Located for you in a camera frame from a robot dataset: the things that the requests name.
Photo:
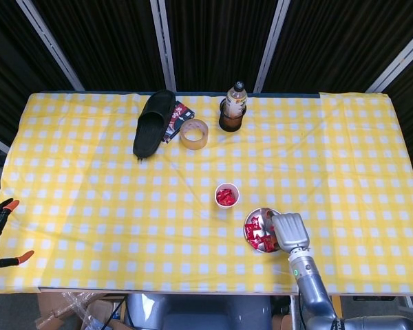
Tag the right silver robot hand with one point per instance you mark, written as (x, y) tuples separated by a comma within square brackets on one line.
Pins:
[(290, 232)]

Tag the red candy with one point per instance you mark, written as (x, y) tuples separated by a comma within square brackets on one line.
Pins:
[(261, 244), (272, 244), (250, 227), (253, 238), (230, 196), (222, 196)]

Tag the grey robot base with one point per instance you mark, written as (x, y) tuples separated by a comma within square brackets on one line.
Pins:
[(199, 313)]

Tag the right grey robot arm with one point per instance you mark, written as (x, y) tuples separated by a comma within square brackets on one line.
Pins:
[(309, 285)]

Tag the white paper cup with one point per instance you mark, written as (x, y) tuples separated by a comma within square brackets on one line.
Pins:
[(217, 203)]

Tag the black mesh cup holder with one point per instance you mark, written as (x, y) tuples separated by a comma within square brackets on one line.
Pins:
[(230, 125)]

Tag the round steel plate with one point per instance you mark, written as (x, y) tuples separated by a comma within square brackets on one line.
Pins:
[(259, 216)]

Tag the clear plastic film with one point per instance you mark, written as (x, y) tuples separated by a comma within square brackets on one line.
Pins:
[(72, 302)]

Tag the brown cardboard box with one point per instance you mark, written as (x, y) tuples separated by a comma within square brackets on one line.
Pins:
[(101, 307)]

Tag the clear packing tape roll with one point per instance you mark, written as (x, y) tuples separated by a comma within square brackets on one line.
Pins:
[(192, 144)]

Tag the yellow white checked tablecloth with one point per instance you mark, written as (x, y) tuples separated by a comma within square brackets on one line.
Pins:
[(124, 206)]

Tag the plastic drink bottle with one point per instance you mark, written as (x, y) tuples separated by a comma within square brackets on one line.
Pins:
[(235, 101)]

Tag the black rubber slipper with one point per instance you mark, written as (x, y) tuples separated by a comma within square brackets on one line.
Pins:
[(151, 123)]

